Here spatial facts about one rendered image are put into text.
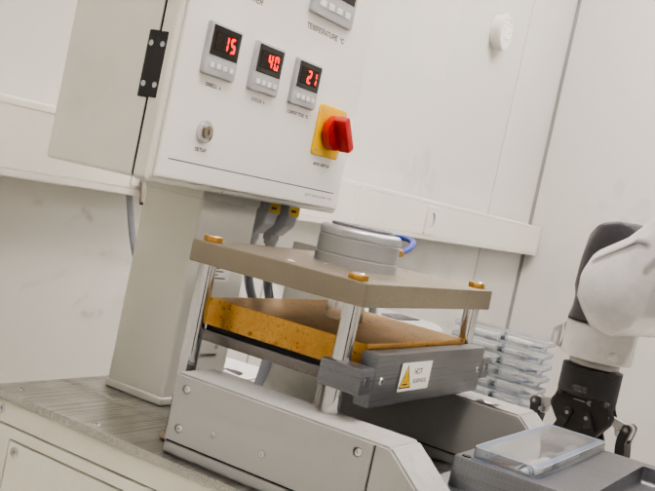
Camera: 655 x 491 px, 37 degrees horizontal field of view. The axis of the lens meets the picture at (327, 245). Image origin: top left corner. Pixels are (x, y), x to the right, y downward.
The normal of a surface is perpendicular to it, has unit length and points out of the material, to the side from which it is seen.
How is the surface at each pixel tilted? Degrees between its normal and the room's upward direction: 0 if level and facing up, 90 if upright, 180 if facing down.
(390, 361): 90
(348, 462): 90
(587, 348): 92
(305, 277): 90
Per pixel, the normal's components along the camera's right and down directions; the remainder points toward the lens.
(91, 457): -0.51, -0.06
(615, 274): -0.61, -0.33
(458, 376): 0.83, 0.21
